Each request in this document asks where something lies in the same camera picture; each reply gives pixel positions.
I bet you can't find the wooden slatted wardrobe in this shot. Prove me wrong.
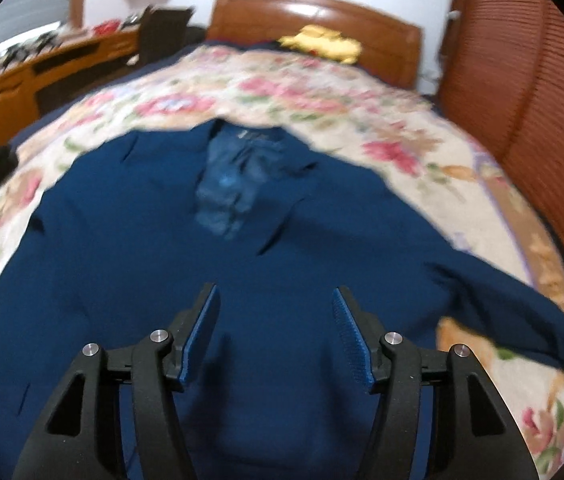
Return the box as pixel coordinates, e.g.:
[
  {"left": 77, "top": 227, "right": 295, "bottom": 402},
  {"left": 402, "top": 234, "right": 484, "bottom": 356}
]
[{"left": 437, "top": 0, "right": 564, "bottom": 336}]

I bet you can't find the wooden desk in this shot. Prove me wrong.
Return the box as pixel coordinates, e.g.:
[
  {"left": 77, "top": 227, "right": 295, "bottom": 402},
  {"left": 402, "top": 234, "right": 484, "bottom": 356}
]
[{"left": 0, "top": 25, "right": 145, "bottom": 153}]

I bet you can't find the navy blue jacket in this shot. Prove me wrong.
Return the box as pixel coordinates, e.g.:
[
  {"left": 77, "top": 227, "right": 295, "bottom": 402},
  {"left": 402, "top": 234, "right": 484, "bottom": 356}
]
[{"left": 0, "top": 119, "right": 564, "bottom": 480}]

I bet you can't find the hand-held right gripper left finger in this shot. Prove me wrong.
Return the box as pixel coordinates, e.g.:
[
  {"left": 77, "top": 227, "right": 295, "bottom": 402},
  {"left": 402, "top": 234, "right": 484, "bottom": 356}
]
[{"left": 12, "top": 282, "right": 222, "bottom": 480}]

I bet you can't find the floral blanket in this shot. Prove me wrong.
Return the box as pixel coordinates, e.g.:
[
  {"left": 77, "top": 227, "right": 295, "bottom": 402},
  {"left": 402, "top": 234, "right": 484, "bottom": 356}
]
[{"left": 0, "top": 42, "right": 564, "bottom": 480}]

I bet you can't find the yellow plush toy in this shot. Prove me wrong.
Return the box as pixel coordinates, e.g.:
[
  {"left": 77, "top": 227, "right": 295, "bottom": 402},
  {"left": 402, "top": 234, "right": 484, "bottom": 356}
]
[{"left": 279, "top": 25, "right": 364, "bottom": 65}]

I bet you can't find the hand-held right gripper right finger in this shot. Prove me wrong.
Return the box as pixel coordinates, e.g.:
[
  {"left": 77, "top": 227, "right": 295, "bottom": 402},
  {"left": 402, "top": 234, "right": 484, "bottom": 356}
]
[{"left": 331, "top": 285, "right": 533, "bottom": 480}]

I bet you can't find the dark chair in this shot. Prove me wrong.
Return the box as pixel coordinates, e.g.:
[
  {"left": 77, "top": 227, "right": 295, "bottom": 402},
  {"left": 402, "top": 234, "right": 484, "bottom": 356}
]
[{"left": 138, "top": 6, "right": 208, "bottom": 56}]

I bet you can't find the wooden bed headboard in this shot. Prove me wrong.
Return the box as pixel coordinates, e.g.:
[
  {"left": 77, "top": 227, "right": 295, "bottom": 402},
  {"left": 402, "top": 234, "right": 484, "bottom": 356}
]
[{"left": 207, "top": 0, "right": 424, "bottom": 93}]

